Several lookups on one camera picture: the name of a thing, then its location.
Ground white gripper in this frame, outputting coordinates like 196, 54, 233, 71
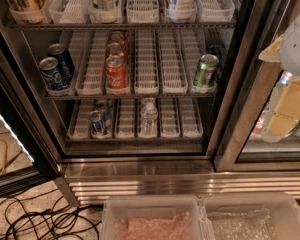
258, 13, 300, 137

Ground closed glass fridge door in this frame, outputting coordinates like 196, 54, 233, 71
207, 0, 300, 172

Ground clear water bottle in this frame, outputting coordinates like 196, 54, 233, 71
140, 102, 158, 138

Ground open fridge door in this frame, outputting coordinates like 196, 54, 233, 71
0, 13, 59, 200

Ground silver blue can behind glass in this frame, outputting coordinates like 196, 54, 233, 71
279, 71, 293, 84

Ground orange can behind glass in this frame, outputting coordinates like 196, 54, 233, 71
252, 115, 265, 136

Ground green soda can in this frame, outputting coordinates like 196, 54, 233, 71
193, 54, 219, 88

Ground right clear plastic bin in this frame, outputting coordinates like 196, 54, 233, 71
203, 193, 300, 240

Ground clear plastic bin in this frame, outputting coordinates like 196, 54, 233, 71
100, 195, 209, 240
203, 193, 300, 240

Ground front red cola can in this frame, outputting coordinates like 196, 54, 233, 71
105, 56, 126, 89

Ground red cola can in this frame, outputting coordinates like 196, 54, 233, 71
106, 43, 125, 57
105, 56, 126, 89
108, 31, 126, 45

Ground rear red cola can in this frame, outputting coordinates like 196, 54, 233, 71
108, 31, 126, 45

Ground middle red cola can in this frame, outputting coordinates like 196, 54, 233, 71
106, 43, 125, 57

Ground rear small blue can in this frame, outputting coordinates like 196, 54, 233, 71
95, 99, 111, 126

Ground small blue can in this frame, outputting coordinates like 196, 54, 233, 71
89, 110, 106, 135
95, 99, 111, 126

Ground left clear plastic bin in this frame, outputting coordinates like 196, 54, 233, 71
100, 195, 209, 240

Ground front small blue can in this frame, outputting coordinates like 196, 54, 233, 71
89, 110, 106, 135

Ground rear blue soda can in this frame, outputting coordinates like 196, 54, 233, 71
48, 43, 75, 82

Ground blue soda can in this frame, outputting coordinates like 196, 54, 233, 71
39, 57, 70, 91
48, 43, 75, 82

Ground front blue soda can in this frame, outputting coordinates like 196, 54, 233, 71
39, 57, 70, 91

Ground black floor cables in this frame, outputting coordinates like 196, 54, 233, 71
0, 187, 101, 240

